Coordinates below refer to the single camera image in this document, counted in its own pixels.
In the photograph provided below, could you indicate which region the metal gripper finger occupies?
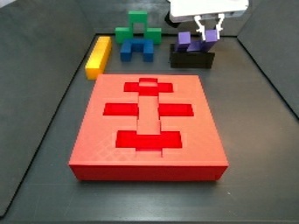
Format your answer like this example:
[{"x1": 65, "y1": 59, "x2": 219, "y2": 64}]
[
  {"x1": 194, "y1": 15, "x2": 206, "y2": 41},
  {"x1": 215, "y1": 13, "x2": 225, "y2": 39}
]

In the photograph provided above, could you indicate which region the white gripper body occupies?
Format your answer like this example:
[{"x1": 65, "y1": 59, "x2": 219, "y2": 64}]
[{"x1": 169, "y1": 0, "x2": 249, "y2": 23}]

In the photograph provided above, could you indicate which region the purple U-shaped block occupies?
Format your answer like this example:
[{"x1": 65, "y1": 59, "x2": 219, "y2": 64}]
[{"x1": 175, "y1": 30, "x2": 219, "y2": 53}]

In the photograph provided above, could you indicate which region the black fixture holder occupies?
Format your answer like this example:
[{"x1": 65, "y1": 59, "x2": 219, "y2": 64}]
[{"x1": 170, "y1": 45, "x2": 215, "y2": 69}]

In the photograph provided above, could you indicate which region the red board with cutouts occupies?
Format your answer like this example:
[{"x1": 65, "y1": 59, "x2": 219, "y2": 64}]
[{"x1": 70, "y1": 74, "x2": 230, "y2": 181}]

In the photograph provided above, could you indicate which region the green stepped arch block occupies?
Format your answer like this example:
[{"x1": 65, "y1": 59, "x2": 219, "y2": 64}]
[{"x1": 115, "y1": 10, "x2": 162, "y2": 45}]

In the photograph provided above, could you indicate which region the blue U-shaped block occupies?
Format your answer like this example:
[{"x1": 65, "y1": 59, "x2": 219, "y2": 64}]
[{"x1": 121, "y1": 38, "x2": 155, "y2": 62}]

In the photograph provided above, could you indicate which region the yellow long bar block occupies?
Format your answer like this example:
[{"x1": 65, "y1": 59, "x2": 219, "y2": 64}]
[{"x1": 86, "y1": 36, "x2": 113, "y2": 80}]

